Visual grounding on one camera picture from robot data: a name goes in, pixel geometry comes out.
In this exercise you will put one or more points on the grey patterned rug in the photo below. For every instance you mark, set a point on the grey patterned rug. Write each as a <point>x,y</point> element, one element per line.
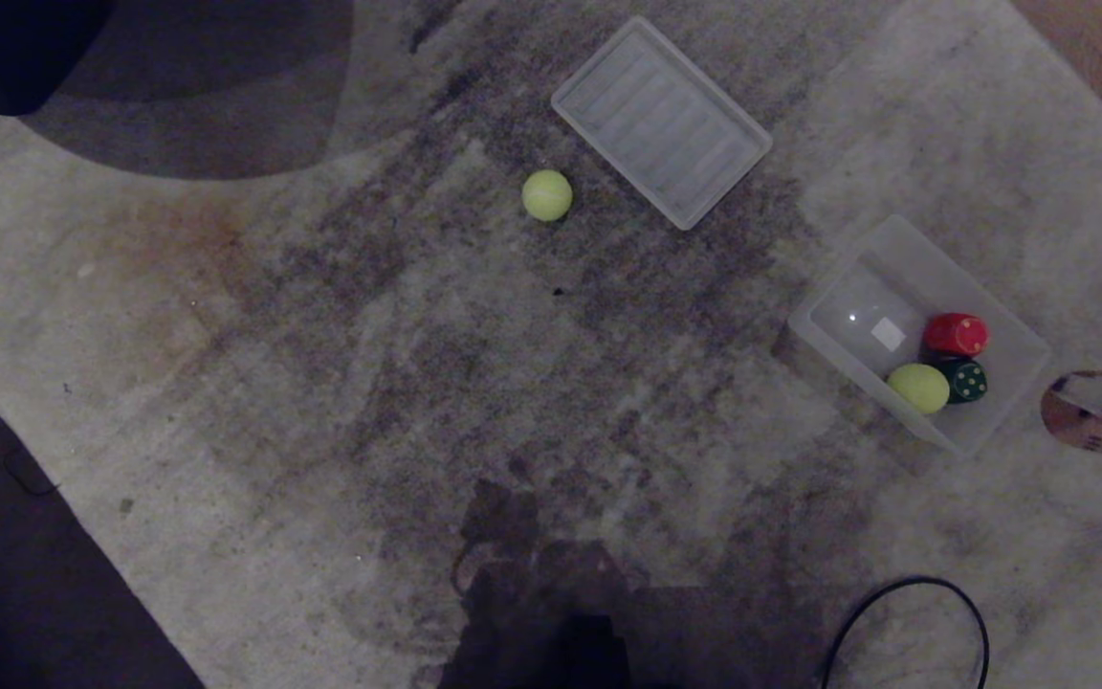
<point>417,383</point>

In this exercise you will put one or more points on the green die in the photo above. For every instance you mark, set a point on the green die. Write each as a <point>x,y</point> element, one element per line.
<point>964,379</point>

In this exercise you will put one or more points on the dark furniture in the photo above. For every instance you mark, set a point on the dark furniture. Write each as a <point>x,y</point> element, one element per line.
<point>6,43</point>

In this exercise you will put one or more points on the clear plastic box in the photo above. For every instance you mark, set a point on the clear plastic box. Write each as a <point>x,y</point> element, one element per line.
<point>881,287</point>

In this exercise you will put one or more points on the clear plastic box lid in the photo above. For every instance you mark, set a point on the clear plastic box lid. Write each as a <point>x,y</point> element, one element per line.
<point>661,122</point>

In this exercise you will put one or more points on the red die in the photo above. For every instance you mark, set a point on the red die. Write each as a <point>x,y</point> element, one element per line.
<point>956,334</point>

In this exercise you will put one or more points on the yellow tennis ball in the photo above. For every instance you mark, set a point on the yellow tennis ball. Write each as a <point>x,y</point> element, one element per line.
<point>917,388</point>
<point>547,195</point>

